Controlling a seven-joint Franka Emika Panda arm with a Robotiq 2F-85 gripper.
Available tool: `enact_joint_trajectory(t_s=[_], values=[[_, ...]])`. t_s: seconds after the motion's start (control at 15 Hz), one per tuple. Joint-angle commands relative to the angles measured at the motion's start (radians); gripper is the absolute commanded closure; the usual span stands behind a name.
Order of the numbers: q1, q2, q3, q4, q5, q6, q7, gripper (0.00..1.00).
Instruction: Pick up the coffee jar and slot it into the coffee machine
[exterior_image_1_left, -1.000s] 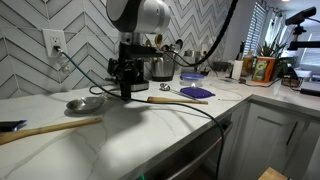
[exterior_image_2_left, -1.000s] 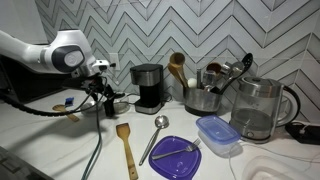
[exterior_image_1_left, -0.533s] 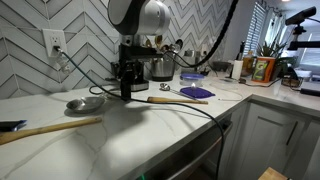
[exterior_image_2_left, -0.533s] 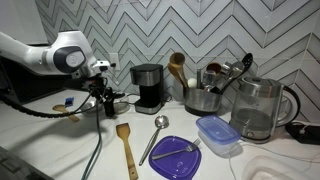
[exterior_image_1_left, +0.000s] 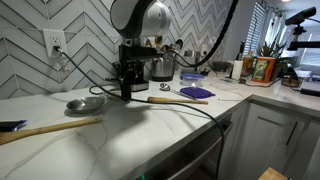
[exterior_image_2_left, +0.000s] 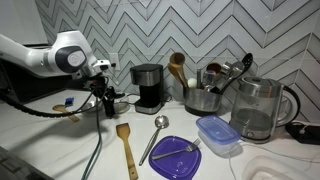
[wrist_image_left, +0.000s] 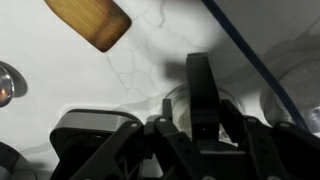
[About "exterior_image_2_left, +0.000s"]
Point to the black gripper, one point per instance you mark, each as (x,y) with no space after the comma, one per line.
(98,86)

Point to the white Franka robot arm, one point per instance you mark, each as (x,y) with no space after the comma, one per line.
(50,58)

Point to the black silver coffee machine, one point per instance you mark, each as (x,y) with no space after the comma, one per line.
(150,90)

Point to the short wooden spatula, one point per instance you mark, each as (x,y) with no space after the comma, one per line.
(123,130)

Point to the small blue object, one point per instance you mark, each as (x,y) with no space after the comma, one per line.
(69,101)

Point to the long wooden spoon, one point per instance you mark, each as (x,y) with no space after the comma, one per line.
(60,108)

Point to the steel ladle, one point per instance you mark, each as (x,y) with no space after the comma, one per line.
(161,121)

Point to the wooden turner in holder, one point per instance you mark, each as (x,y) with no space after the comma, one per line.
(174,70)

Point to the black box appliance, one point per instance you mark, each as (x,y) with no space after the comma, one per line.
(33,85)

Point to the wooden ladle round cup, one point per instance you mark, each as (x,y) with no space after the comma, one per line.
(176,58)

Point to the white round ball utensil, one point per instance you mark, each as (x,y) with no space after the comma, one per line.
(192,82)

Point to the steel utensil holder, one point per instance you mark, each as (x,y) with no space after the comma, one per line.
(200,98)

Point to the steel rod utensil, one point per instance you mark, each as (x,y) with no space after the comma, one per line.
(199,78)

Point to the purple square plate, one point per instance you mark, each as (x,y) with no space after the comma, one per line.
(176,165)

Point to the steel fork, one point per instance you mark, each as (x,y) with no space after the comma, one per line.
(191,147)

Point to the steel measuring cup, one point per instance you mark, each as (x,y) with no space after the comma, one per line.
(209,80)

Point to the brown round spoon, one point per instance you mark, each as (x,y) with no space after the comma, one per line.
(214,67)

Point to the plastic container blue lid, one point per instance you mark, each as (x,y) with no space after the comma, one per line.
(216,128)

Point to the dark grey appliance edge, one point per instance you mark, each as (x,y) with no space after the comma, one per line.
(16,166)

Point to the steel serving spoon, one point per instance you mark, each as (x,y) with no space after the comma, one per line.
(236,69)

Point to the black slotted spoon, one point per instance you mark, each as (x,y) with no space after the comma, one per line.
(247,61)

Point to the glass electric kettle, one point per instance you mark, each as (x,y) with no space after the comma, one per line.
(256,110)

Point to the clear white plastic tub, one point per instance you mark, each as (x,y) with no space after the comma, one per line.
(266,170)

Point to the black power adapter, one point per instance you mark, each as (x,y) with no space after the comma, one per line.
(305,133)

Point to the white wall outlet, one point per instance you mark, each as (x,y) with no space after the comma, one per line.
(114,57)

